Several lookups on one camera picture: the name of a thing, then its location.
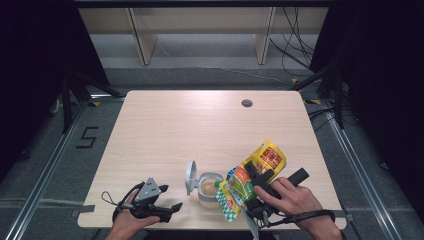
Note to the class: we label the aluminium floor rail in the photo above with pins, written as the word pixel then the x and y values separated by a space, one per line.
pixel 50 166
pixel 360 173

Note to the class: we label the black metal stand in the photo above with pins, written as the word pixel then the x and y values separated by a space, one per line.
pixel 66 100
pixel 339 100

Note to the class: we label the clear jar with white lid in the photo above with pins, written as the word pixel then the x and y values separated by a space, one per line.
pixel 191 176

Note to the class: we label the person's left hand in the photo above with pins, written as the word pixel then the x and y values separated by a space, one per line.
pixel 126 223

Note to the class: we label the person's right hand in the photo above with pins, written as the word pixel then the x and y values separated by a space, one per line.
pixel 296 201

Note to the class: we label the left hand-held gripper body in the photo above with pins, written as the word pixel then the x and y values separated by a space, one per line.
pixel 148 191

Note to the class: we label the grey floor tape strip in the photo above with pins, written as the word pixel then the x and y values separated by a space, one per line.
pixel 83 210

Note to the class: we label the black curtain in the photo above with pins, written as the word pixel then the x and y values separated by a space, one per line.
pixel 383 83
pixel 33 66

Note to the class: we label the black tape floor numeral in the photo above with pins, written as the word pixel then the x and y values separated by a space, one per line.
pixel 87 137

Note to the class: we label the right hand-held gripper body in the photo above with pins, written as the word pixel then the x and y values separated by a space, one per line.
pixel 298 176

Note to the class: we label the yellow spout pouch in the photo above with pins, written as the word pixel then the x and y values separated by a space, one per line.
pixel 270 156

